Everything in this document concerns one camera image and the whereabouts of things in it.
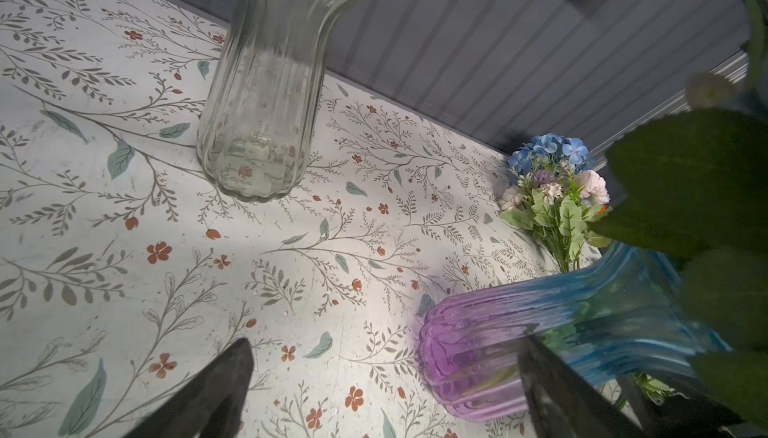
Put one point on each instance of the blue purple glass vase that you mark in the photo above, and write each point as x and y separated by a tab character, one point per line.
615	317

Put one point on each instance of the pink peach flower bunch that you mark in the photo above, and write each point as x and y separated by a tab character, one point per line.
555	207

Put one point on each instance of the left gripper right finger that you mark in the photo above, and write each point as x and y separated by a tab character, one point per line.
561	403

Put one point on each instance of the floral patterned table mat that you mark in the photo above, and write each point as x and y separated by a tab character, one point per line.
124	272

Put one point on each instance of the blue hydrangea flower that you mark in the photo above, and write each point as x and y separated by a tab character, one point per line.
550	149

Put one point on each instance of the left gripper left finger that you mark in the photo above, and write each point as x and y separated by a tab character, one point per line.
209	405

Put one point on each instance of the pale blue peony stem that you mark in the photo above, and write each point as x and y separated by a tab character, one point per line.
696	186

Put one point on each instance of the clear ribbed glass vase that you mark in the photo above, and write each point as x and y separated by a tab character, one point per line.
254	136

